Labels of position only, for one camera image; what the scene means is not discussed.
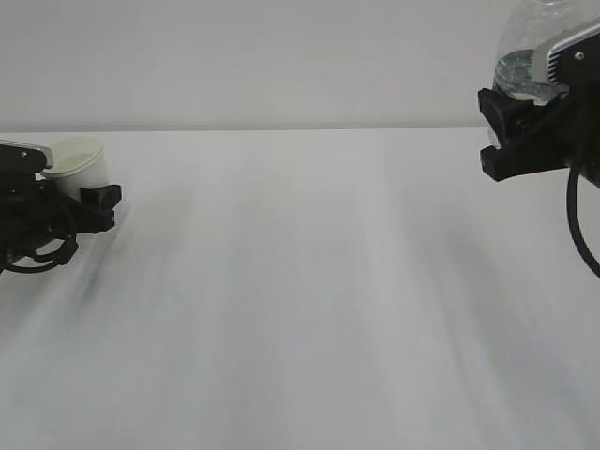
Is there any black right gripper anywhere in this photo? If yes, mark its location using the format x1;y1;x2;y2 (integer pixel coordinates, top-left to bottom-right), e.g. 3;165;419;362
477;88;599;182

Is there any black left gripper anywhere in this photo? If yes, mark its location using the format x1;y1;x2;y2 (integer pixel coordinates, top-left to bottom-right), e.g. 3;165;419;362
1;182;122;270

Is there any white paper cup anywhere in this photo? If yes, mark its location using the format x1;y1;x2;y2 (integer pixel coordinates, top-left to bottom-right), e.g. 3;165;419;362
41;136;109;201

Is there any clear plastic water bottle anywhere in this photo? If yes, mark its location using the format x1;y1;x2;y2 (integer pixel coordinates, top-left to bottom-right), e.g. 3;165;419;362
491;1;599;106

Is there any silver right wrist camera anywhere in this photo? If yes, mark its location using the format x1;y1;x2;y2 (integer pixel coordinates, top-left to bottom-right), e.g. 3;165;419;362
531;18;599;88

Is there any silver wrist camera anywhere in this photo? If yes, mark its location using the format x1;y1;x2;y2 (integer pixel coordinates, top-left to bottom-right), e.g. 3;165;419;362
531;18;599;88
1;140;53;195

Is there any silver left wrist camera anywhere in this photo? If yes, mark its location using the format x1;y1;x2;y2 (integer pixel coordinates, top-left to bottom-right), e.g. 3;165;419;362
1;140;53;195

